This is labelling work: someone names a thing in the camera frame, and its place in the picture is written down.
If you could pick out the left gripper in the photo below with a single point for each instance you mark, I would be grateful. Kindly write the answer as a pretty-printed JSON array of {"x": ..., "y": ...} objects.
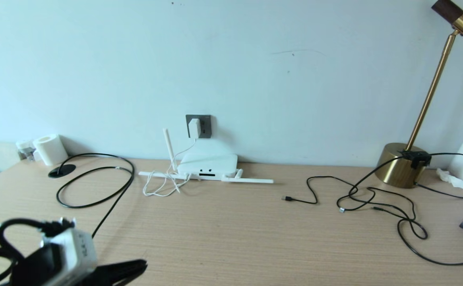
[{"x": 32, "y": 267}]

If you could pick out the white router with antennas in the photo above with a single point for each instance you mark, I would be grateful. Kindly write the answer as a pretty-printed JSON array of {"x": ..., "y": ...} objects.
[{"x": 209, "y": 163}]

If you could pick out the white power adapter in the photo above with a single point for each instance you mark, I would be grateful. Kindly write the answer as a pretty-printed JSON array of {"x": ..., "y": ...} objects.
[{"x": 194, "y": 128}]

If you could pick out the black plug on lamp base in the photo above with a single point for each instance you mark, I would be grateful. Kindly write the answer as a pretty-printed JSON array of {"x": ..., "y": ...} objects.
[{"x": 416, "y": 157}]

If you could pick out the white paper roll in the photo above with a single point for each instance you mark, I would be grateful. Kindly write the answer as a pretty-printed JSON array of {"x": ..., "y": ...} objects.
[{"x": 51, "y": 150}]

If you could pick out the brass desk lamp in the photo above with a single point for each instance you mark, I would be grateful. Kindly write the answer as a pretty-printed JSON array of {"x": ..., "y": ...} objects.
[{"x": 394, "y": 167}]

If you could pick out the crumpled white tissue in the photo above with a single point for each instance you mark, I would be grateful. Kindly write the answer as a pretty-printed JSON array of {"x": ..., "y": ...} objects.
[{"x": 452, "y": 178}]

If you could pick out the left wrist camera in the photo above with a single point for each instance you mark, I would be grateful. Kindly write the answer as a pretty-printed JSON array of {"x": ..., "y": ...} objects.
[{"x": 72, "y": 250}]

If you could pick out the grey wall socket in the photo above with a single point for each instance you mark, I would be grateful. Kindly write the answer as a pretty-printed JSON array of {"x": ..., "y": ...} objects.
[{"x": 206, "y": 126}]

